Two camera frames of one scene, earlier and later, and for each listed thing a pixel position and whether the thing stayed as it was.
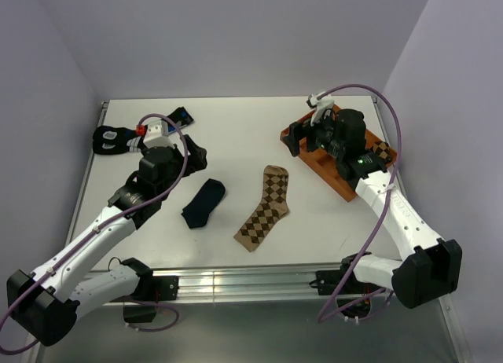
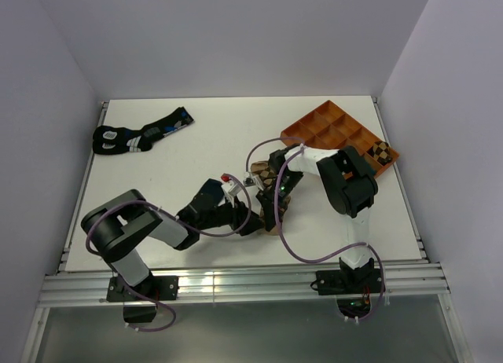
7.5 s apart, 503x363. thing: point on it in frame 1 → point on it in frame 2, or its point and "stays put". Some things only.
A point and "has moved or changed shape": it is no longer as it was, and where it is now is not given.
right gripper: (298, 131) → (267, 198)
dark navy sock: (196, 214) stays put
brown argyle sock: (273, 207) has moved or changed shape
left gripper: (196, 159) → (243, 220)
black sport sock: (114, 140) stays put
